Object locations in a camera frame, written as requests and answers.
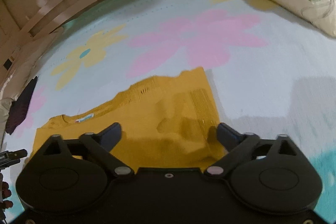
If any mustard yellow knit sweater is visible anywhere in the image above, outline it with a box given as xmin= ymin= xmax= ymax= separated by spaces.
xmin=33 ymin=68 xmax=225 ymax=170

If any dark striped folded garment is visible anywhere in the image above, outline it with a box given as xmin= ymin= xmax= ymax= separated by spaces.
xmin=5 ymin=76 xmax=38 ymax=135

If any floral bed sheet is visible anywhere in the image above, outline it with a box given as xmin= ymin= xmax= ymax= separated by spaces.
xmin=2 ymin=0 xmax=335 ymax=222

